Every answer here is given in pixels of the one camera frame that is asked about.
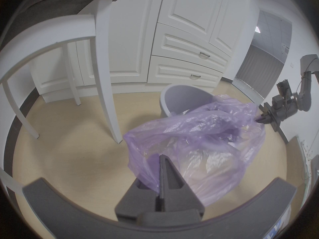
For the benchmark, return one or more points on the purple plastic bag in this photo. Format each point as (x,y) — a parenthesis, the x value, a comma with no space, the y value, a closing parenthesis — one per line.
(199,138)

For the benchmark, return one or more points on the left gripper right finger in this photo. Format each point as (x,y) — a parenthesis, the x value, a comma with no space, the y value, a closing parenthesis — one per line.
(179,198)

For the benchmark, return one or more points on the grey trash bin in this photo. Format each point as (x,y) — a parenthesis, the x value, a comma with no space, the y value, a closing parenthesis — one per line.
(184,96)

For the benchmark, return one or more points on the white wardrobe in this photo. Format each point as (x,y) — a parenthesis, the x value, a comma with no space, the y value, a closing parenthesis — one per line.
(189,14)

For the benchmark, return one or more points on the grey padded white chair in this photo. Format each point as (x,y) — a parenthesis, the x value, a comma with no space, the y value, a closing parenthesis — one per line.
(102,58)

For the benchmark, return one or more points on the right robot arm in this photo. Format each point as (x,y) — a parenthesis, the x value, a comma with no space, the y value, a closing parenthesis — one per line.
(305,96)

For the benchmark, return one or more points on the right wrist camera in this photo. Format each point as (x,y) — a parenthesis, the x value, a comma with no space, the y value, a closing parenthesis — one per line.
(277,101)

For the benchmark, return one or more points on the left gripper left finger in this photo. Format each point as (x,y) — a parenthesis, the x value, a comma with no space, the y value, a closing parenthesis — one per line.
(139,203)

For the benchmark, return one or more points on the ceiling light panel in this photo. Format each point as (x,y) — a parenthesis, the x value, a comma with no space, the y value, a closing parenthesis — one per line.
(257,29)

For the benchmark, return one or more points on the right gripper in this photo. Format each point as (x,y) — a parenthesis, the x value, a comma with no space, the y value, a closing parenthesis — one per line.
(284,111)

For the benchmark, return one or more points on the grey curtain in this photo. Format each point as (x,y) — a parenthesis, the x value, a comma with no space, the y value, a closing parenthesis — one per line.
(259,71)

